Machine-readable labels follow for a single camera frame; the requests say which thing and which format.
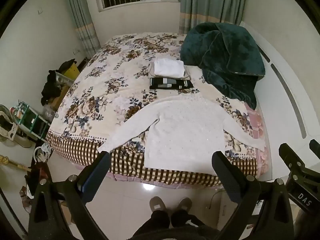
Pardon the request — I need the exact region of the white knit sweater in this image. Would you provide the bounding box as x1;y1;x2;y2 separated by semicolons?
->
97;96;266;176

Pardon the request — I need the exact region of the folded black striped garment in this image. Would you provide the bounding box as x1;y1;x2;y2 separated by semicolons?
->
149;77;194;90

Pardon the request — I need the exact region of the wooden broom stick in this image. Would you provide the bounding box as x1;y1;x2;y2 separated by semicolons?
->
0;155;32;172

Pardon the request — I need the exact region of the white cable bundle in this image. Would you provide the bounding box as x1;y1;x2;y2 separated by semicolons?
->
33;142;52;163

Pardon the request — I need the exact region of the person's left leg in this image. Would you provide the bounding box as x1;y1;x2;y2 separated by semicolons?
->
140;209;171;240

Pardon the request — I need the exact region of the folded beige garment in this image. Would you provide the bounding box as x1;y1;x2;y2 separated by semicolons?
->
147;62;191;81

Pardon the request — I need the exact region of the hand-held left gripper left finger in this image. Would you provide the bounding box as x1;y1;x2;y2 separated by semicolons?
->
28;151;112;240

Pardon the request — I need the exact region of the dark cloth on box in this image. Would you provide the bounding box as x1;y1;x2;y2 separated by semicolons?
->
58;59;77;73

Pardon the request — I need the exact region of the person's shoe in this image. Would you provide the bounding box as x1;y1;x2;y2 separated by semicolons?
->
149;196;167;213
176;197;193;214

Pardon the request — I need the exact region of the bed with floral sheet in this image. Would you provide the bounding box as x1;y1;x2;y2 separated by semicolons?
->
45;32;272;188

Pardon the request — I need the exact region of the white curved bed headboard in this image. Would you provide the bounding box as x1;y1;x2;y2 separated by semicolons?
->
240;22;320;182

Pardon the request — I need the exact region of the yellow box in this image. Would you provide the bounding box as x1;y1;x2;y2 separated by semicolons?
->
62;62;81;81

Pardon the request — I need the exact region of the grey-green striped curtain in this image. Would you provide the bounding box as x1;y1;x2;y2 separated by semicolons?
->
61;0;102;61
180;0;244;34

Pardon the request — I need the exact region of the person's right shoe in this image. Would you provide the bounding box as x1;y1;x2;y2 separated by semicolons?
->
176;197;193;214

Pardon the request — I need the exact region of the person's right leg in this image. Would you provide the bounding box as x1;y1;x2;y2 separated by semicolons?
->
171;208;218;240

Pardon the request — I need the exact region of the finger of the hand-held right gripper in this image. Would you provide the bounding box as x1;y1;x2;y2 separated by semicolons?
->
309;139;320;156
278;143;306;171

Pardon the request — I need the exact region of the black cloth heap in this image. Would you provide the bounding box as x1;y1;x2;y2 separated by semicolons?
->
41;69;63;106

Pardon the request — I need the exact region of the person's left shoe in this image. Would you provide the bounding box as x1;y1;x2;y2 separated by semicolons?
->
149;196;167;213

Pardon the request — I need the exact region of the thin floor cable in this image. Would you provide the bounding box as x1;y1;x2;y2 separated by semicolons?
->
208;189;223;210

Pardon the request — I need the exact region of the dark green plush blanket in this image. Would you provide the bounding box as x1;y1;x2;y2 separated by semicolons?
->
180;22;266;110

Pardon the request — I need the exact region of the person's leg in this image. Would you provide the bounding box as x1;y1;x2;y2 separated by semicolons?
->
171;208;218;240
140;209;171;240

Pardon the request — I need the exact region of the green and white shelf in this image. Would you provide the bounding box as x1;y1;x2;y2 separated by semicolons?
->
14;100;52;141

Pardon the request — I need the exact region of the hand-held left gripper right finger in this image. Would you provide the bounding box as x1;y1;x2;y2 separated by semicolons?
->
211;150;295;240

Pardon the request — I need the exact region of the clear plastic storage box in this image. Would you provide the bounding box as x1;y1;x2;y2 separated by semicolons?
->
56;72;74;86

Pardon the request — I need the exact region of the folded white garment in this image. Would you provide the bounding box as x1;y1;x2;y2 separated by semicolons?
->
153;58;186;78

